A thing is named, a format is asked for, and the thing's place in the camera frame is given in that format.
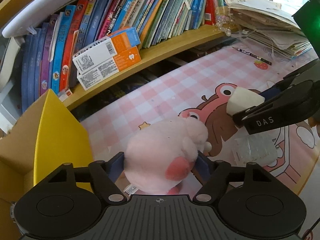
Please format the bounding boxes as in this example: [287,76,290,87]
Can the white foam block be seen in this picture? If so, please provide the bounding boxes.
[226,87,265,117]

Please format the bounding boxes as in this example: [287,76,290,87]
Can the row of colourful books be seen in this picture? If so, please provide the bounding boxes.
[21,0,244,113]

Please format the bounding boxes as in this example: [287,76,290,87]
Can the yellow cardboard box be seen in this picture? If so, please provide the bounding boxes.
[0,89,94,240]

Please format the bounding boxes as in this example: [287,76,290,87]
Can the white charger adapter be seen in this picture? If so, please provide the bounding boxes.
[231,130,279,167]

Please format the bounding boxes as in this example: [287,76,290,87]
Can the orange white carton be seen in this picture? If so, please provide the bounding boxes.
[76,46,142,91]
[72,27,140,74]

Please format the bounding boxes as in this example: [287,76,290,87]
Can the pink plush pig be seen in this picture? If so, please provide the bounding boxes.
[124,117,209,195]

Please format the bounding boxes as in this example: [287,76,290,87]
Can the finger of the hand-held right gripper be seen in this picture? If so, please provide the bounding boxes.
[258,58,320,103]
[232,86,305,135]

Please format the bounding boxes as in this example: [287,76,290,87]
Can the white framed bookshelf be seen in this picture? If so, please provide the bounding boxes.
[0,0,232,134]

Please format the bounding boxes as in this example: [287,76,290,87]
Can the thick white-paged book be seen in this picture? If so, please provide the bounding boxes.
[0,36,22,90]

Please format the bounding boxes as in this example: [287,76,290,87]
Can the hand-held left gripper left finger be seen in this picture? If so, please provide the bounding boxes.
[33,151,128,206]

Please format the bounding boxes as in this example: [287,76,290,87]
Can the stack of loose papers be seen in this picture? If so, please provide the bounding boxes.
[222,0,313,60]

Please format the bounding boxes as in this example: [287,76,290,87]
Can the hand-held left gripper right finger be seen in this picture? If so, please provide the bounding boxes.
[192,152,286,206]

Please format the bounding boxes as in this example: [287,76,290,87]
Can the pink checkered desk mat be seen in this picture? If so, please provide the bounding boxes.
[81,39,320,240]

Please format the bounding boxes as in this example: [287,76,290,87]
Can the clear bead ornament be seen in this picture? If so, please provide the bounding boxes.
[216,15,250,38]

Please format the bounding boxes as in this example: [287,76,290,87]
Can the patterned pencil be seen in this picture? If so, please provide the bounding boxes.
[232,46,272,66]

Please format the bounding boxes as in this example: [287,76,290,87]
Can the black cable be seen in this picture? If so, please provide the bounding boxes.
[301,217,320,240]

